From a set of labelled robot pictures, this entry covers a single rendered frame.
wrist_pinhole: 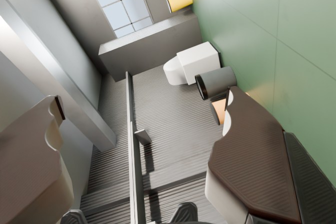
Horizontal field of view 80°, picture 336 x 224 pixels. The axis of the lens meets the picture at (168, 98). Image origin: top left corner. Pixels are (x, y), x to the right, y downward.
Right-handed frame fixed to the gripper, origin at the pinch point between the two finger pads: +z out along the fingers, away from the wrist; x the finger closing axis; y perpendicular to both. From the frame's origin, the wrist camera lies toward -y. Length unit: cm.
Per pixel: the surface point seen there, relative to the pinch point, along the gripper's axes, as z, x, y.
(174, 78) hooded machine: 418, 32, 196
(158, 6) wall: 619, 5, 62
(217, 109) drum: 279, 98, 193
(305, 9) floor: 152, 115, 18
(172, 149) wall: 277, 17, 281
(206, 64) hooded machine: 413, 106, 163
